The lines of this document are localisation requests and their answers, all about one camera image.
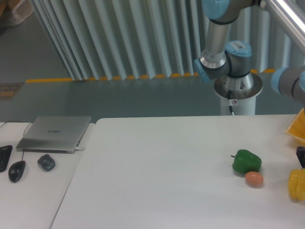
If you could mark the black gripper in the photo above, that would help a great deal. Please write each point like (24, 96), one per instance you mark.
(300, 153)

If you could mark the black computer mouse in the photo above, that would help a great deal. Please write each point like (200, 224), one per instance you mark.
(16, 171)

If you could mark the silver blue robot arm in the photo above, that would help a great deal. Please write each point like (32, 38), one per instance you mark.
(228, 62)

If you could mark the yellow plastic basket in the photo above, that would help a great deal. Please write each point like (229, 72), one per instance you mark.
(297, 128)

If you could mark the yellow bell pepper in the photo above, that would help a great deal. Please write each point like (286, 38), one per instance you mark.
(296, 184)

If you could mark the brown egg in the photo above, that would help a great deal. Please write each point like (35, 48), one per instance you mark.
(254, 178)

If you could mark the green bell pepper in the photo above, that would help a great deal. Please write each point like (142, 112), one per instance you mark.
(245, 161)

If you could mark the white folding partition screen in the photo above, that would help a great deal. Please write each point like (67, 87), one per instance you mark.
(145, 38)

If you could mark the silver closed laptop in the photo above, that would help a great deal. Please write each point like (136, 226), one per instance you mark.
(54, 134)

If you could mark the dark grey earbuds case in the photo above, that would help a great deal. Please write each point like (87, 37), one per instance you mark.
(46, 162)

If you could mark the black keyboard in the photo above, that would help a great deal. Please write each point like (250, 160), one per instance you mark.
(5, 153)

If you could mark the cardboard box in plastic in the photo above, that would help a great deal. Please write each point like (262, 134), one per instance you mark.
(14, 12)

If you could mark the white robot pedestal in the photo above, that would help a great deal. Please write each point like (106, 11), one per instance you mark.
(238, 95)

